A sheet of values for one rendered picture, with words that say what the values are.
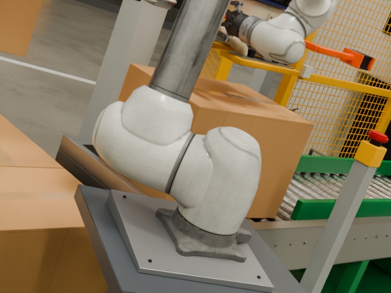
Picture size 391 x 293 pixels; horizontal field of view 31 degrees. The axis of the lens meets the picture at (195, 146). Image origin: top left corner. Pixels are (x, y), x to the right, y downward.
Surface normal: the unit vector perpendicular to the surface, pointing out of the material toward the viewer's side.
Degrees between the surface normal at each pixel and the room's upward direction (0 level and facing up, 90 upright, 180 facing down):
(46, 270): 90
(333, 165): 90
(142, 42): 90
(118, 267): 0
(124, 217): 5
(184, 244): 17
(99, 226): 0
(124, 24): 90
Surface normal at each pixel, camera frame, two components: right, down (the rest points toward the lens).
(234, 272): 0.35, -0.87
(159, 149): 0.02, -0.10
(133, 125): -0.22, -0.10
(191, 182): -0.25, 0.28
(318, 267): -0.69, -0.05
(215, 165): -0.46, 0.08
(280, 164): 0.61, 0.42
